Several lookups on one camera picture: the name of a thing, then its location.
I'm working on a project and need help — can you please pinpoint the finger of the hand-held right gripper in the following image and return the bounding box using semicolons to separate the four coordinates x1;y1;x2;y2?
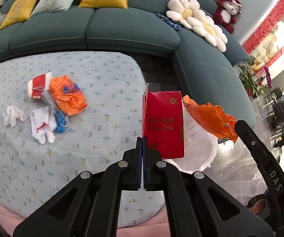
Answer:
234;120;272;163

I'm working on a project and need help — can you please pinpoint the white sock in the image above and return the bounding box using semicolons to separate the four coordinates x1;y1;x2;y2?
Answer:
30;107;56;145

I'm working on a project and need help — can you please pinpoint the grey cloth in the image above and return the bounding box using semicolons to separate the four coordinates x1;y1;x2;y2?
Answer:
41;91;56;109

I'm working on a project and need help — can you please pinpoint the red wall decoration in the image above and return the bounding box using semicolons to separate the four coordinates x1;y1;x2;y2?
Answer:
242;0;284;55

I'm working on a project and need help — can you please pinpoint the blue plastic item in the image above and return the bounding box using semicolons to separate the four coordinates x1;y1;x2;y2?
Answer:
55;110;71;134

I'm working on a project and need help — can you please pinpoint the red cardboard box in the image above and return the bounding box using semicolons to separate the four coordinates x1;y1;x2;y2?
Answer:
141;83;185;160

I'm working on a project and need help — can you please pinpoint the green potted plant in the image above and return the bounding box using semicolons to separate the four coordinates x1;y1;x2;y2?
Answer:
238;63;272;97

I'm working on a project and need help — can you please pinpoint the purple orchid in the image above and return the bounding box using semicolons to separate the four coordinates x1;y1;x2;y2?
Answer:
264;67;274;89

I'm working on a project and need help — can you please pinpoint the red and white cloth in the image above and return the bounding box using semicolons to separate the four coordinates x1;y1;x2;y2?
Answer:
28;71;53;99

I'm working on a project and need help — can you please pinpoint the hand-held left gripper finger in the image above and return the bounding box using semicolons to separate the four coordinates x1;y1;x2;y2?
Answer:
13;137;143;237
143;138;274;237

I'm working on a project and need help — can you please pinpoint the light blue floral tablecloth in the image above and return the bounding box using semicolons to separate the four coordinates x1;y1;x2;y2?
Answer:
0;51;167;229

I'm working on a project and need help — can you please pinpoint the orange cloth on table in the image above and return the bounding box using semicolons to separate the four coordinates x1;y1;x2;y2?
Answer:
49;75;87;116

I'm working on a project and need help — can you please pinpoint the plain orange wrapper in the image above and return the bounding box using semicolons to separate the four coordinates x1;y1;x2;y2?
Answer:
183;95;238;143

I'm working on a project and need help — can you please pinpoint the teal corner sofa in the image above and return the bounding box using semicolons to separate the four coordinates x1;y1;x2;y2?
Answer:
0;0;256;129

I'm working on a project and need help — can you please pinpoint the white plastic bag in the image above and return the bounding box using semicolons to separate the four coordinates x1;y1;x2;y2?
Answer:
169;104;219;174

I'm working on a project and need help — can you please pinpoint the red bear plush toy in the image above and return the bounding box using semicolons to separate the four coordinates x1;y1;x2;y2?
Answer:
212;0;243;33

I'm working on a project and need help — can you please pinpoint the white crumpled tissue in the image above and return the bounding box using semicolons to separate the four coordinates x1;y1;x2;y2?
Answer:
2;105;27;127

